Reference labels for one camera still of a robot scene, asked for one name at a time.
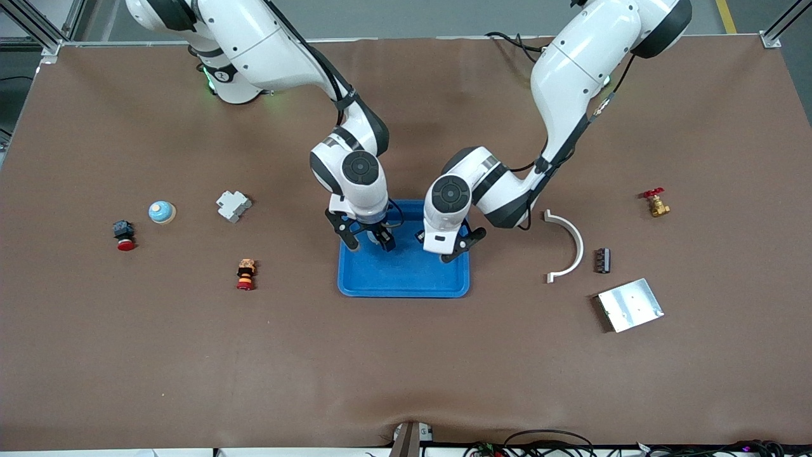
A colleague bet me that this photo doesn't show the silver metal plate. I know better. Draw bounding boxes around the silver metal plate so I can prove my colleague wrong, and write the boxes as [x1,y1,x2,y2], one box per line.
[594,278,665,333]

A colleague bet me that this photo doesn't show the white curved plastic bracket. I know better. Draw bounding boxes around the white curved plastic bracket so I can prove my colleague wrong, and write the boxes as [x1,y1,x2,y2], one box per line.
[544,209,585,284]

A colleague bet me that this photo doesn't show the brass valve red handle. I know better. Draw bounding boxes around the brass valve red handle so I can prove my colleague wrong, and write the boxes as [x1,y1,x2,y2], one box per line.
[643,188,671,218]

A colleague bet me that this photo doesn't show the brown table cover mat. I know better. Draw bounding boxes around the brown table cover mat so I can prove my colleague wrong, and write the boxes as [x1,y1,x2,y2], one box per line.
[0,35,812,453]

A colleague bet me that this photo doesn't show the black left base cables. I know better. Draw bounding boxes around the black left base cables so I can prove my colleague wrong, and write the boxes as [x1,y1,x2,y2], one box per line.
[485,30,546,55]

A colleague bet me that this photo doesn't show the white plastic terminal block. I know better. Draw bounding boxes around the white plastic terminal block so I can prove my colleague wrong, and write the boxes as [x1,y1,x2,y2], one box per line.
[216,190,252,223]

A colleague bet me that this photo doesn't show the aluminium frame profile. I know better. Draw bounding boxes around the aluminium frame profile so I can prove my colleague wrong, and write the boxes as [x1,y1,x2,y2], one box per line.
[0,0,86,55]
[759,0,812,49]

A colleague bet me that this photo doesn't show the red mushroom button black base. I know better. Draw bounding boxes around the red mushroom button black base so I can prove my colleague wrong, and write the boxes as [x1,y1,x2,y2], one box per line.
[112,220,137,251]

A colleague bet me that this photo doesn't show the tangle of black cables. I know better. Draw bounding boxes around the tangle of black cables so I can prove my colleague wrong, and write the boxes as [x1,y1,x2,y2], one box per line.
[462,429,812,457]

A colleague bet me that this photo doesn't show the blue plastic tray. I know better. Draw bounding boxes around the blue plastic tray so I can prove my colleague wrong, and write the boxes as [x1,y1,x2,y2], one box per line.
[337,199,471,298]

